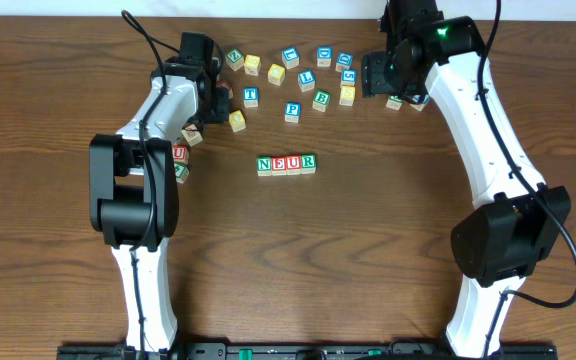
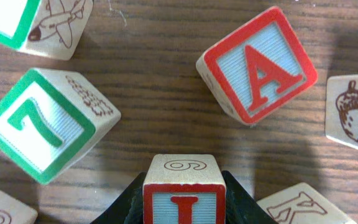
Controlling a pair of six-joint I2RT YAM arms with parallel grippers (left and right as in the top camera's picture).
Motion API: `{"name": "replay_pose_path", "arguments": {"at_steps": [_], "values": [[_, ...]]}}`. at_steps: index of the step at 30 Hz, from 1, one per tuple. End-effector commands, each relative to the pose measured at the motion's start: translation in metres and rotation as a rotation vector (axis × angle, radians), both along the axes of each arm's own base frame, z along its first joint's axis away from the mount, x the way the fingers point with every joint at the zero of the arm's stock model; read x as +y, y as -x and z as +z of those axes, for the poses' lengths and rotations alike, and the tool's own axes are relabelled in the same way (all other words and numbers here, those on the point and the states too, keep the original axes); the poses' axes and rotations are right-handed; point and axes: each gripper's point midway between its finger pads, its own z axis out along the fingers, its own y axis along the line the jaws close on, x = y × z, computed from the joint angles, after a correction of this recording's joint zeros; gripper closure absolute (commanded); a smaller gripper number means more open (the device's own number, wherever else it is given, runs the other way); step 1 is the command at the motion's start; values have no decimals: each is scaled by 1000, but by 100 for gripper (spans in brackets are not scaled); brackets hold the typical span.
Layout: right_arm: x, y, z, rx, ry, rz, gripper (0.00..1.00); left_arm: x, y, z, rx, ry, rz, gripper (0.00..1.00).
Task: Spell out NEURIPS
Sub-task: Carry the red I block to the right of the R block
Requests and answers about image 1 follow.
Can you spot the red E block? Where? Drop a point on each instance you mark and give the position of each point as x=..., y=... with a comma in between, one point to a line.
x=278, y=166

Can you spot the red u block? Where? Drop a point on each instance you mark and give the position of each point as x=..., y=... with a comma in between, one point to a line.
x=180, y=154
x=293, y=164

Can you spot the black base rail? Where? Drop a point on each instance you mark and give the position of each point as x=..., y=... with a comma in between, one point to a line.
x=220, y=351

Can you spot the yellow block centre top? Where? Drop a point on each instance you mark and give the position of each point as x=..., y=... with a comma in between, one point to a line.
x=276, y=74

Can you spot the blue T block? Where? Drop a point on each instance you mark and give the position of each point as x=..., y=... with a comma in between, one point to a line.
x=251, y=97

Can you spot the green J block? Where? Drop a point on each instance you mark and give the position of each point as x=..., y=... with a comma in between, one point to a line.
x=394, y=103

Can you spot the green 4 block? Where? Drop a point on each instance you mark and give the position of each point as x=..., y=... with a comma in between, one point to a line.
x=182, y=173

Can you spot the blue D block tilted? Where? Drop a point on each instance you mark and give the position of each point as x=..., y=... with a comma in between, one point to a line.
x=344, y=61

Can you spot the yellow block centre low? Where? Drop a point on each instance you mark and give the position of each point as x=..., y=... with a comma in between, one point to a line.
x=237, y=121

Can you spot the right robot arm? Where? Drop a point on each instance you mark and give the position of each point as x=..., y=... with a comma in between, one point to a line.
x=517, y=217

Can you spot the blue L block top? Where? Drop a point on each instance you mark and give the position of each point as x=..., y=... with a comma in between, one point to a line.
x=290, y=57

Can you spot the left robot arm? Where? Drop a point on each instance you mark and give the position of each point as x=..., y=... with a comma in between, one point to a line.
x=134, y=201

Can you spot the blue P block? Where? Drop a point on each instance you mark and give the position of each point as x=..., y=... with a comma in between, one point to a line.
x=292, y=112

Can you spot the yellow block top left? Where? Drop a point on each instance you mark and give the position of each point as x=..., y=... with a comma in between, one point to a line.
x=252, y=65

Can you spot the green Z block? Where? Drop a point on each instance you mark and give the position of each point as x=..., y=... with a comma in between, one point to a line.
x=235, y=59

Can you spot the plain wooden picture block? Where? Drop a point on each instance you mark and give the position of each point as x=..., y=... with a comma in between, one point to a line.
x=192, y=135

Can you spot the green N block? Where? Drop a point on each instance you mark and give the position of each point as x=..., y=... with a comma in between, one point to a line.
x=264, y=166

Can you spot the yellow S block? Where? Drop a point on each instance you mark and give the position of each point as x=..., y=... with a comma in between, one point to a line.
x=347, y=95

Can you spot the blue L block middle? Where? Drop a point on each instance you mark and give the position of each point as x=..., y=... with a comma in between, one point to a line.
x=306, y=80

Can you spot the green R block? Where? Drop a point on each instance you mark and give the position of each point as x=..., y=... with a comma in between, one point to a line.
x=308, y=164

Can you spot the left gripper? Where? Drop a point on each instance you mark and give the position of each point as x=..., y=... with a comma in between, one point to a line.
x=220, y=105

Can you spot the blue 2 block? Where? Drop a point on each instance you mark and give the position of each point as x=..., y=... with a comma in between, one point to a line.
x=419, y=102

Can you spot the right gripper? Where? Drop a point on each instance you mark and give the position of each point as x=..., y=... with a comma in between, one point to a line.
x=374, y=75

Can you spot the blue 5 block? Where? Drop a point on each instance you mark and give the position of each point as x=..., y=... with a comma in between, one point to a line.
x=348, y=77

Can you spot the blue l block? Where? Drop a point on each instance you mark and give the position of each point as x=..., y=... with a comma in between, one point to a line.
x=306, y=80
x=290, y=57

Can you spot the red A block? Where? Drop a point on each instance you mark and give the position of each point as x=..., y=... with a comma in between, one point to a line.
x=227, y=86

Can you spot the green B block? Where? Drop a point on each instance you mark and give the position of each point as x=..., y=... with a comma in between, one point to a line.
x=321, y=100

